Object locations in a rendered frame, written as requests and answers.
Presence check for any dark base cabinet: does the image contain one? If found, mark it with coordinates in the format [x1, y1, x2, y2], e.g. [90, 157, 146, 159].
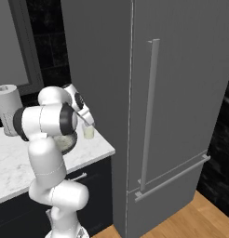
[0, 155, 115, 238]

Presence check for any grey cabinet drawer handle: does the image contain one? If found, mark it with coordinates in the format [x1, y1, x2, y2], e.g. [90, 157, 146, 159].
[67, 172, 88, 183]

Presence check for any long grey door handle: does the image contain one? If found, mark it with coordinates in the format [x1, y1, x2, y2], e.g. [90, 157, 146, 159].
[137, 38, 161, 192]

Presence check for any grey freezer drawer handle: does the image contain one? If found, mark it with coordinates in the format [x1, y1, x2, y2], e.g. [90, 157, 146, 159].
[133, 153, 211, 204]

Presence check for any white paper towel roll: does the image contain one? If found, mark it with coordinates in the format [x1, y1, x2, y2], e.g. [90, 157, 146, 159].
[0, 84, 24, 138]

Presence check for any grey framed window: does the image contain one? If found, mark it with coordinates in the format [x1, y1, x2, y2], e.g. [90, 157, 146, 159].
[0, 0, 46, 96]

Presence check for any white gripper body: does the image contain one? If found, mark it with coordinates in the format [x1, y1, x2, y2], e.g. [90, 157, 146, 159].
[76, 105, 97, 128]

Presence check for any glass of lemonade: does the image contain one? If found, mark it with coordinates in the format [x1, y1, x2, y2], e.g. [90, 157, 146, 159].
[81, 122, 96, 140]

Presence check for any dark bowl of ice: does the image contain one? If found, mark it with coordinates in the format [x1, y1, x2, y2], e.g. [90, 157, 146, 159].
[53, 129, 79, 156]

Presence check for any grey fridge door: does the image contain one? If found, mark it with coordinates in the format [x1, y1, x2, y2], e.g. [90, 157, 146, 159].
[128, 0, 229, 192]

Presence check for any grey fridge freezer drawer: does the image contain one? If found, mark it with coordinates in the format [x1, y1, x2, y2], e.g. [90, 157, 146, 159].
[125, 152, 211, 238]

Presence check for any grey fridge body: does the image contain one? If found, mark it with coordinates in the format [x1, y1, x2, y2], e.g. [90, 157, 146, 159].
[60, 0, 229, 238]

